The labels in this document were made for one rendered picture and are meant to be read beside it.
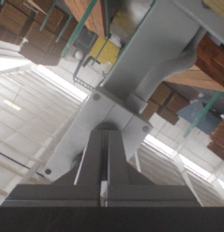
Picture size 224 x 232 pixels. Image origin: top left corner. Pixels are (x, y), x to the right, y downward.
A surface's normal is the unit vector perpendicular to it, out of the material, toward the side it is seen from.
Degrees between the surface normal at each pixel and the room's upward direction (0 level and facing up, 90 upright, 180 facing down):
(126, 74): 90
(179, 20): 90
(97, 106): 90
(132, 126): 90
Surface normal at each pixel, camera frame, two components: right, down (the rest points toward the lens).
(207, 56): 0.02, 0.25
